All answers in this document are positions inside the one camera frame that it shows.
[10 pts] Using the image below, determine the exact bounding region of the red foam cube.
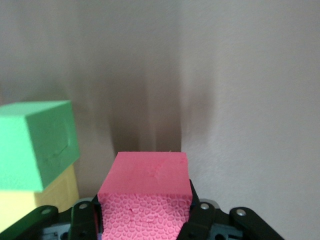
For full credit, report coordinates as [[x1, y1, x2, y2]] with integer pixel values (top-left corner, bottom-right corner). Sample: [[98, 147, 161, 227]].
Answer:
[[96, 151, 195, 240]]

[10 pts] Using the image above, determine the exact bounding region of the yellow foam cube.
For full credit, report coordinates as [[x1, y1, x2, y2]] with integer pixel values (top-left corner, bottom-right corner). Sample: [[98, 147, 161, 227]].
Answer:
[[0, 164, 80, 231]]

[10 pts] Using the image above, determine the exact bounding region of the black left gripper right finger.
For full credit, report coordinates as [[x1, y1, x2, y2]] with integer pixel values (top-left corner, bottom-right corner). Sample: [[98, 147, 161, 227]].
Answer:
[[176, 178, 286, 240]]

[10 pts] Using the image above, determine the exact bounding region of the brown table mat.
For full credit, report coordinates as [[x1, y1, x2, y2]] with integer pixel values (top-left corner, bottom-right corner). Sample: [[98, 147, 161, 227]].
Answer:
[[0, 0, 320, 240]]

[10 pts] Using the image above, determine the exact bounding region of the green foam cube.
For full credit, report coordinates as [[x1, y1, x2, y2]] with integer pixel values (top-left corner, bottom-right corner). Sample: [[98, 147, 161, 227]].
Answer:
[[0, 100, 81, 193]]

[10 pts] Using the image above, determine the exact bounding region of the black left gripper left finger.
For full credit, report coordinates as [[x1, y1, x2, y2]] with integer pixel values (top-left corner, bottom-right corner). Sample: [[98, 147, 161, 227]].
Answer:
[[0, 192, 103, 240]]

